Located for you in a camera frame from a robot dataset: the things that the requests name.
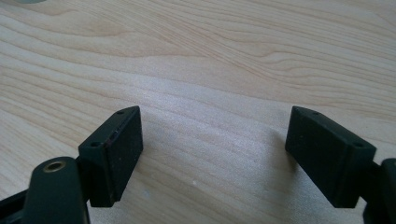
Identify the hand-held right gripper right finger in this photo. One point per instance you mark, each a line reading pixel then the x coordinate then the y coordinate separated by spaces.
pixel 330 158

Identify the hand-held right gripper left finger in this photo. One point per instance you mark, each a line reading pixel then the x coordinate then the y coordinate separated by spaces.
pixel 115 161

